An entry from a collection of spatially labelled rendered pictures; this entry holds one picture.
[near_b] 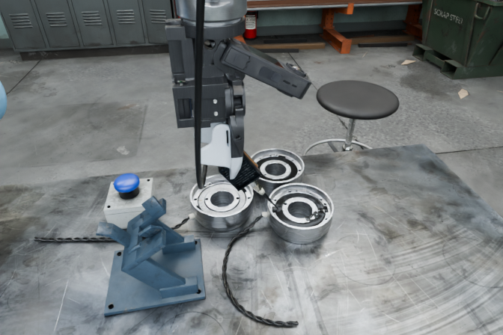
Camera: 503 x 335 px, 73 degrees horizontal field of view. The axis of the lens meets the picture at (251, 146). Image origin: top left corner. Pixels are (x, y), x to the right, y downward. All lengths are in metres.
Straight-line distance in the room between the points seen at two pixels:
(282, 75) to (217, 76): 0.08
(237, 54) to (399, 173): 0.46
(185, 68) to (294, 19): 4.09
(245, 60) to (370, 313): 0.35
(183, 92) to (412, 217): 0.44
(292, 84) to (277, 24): 4.01
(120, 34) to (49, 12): 0.65
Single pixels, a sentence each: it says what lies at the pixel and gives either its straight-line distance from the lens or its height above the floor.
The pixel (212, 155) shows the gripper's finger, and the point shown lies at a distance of 0.44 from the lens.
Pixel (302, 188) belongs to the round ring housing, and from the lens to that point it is 0.60.
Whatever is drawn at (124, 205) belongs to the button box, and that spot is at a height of 0.85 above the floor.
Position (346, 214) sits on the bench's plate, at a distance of 0.62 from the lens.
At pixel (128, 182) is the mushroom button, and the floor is 0.87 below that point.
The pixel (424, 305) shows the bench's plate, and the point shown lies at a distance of 0.54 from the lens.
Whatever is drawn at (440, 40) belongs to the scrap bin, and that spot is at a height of 0.24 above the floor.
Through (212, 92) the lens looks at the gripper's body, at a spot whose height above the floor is 1.06.
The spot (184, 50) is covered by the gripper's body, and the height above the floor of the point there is 1.10.
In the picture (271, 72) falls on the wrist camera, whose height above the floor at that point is 1.08.
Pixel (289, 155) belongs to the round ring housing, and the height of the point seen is 0.83.
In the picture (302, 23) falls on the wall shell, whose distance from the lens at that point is 4.50.
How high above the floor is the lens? 1.22
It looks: 34 degrees down
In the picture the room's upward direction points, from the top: straight up
